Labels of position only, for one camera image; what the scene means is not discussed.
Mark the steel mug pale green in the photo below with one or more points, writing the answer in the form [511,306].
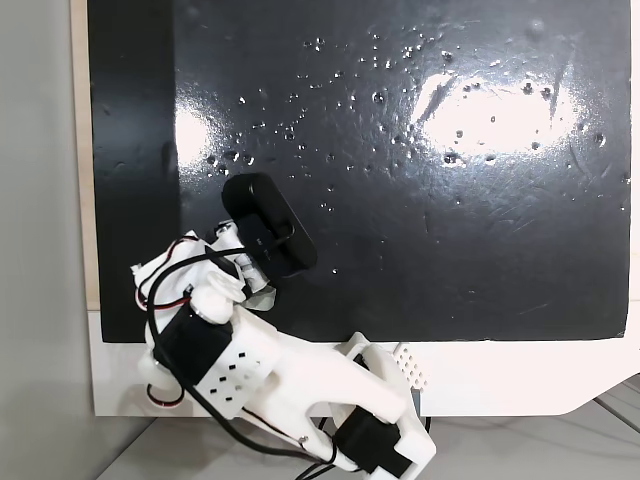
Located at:
[263,301]

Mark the black glossy mat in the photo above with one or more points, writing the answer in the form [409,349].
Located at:
[400,150]

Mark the white board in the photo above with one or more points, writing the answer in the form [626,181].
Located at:
[500,380]

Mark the black oval camera box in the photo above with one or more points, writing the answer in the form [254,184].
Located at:
[270,225]

